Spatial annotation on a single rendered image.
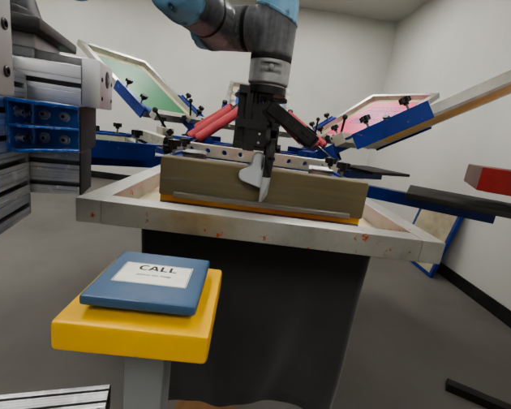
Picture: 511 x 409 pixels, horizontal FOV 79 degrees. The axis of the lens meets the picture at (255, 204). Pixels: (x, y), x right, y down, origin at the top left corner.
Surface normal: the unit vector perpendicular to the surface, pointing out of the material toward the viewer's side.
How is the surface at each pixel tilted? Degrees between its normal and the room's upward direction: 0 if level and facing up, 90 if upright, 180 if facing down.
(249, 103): 90
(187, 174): 90
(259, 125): 90
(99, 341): 90
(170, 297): 0
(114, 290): 0
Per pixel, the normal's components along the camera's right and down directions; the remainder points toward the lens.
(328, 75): 0.02, 0.24
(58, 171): 0.26, 0.26
